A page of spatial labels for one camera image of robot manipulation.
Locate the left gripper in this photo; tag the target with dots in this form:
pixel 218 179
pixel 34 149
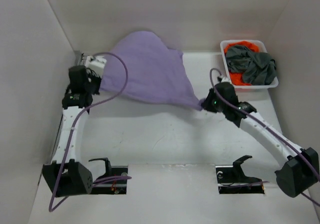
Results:
pixel 92 73

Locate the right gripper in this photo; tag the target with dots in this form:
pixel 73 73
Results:
pixel 206 103

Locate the purple t-shirt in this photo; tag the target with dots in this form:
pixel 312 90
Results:
pixel 148 71

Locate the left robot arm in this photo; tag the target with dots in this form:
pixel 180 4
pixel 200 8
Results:
pixel 68 174

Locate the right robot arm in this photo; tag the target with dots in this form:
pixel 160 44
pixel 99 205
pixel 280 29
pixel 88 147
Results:
pixel 298 167

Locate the orange t-shirt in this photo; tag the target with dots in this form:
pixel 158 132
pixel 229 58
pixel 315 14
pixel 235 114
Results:
pixel 237 78

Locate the white plastic laundry basket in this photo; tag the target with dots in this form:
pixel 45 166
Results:
pixel 262 48

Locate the grey t-shirt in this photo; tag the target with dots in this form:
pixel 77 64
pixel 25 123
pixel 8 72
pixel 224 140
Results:
pixel 256 68

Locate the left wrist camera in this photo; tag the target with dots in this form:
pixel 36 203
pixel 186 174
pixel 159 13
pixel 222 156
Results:
pixel 96 63

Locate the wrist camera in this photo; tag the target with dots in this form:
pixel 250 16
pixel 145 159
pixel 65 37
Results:
pixel 96 63
pixel 222 79

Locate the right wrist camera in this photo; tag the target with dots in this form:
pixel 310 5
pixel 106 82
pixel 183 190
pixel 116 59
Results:
pixel 222 79

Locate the aluminium rail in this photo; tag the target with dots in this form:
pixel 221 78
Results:
pixel 74 116

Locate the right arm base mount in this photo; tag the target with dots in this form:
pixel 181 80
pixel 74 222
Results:
pixel 231 179

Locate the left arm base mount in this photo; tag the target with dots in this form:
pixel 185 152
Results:
pixel 105 178

